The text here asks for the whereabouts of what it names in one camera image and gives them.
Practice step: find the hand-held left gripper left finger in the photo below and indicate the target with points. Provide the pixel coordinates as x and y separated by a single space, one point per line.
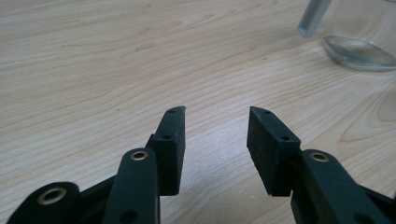
169 149

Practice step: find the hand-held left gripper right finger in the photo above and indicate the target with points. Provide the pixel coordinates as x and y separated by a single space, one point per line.
274 155

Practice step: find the clear glass pitcher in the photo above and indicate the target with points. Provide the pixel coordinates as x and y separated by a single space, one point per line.
358 46

